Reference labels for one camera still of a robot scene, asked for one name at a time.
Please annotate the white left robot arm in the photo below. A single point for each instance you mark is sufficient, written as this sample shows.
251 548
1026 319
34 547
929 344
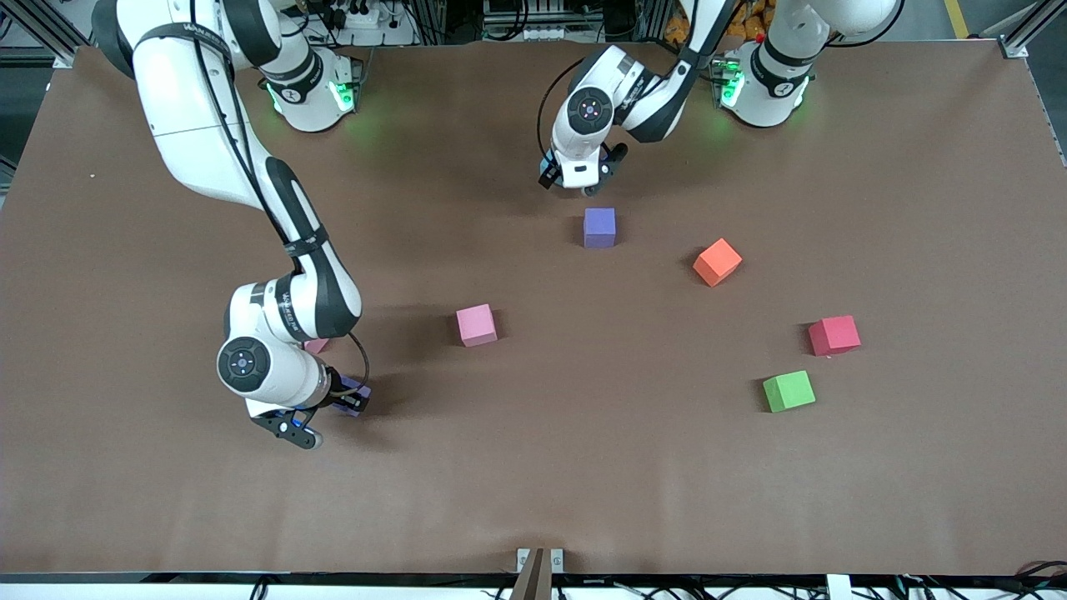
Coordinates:
775 83

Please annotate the white block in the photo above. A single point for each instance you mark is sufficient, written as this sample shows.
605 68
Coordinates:
839 587

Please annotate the purple foam cube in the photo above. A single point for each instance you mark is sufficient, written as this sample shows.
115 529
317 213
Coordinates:
350 408
599 228

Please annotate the small metal bracket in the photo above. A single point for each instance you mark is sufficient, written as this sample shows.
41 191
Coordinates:
523 560

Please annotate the equipment rack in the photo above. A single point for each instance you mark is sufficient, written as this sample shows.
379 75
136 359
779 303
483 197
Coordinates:
525 17

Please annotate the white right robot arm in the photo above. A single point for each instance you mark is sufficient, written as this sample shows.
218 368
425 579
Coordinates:
192 108

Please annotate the bag of orange items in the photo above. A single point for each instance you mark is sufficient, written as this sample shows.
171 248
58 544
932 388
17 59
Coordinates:
754 21

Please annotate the green foam cube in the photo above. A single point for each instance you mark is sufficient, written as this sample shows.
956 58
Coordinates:
788 392

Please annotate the orange foam cube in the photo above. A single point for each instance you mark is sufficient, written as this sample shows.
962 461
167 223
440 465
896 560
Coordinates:
716 262

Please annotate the brown wooden post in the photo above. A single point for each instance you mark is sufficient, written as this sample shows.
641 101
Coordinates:
532 579

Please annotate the white power strip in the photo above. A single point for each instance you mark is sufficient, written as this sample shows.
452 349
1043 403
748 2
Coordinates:
358 18

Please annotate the pink foam cube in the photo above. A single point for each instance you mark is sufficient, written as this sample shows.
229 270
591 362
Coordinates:
317 344
476 325

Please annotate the red foam cube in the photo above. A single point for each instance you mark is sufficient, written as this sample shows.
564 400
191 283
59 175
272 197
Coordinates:
834 336

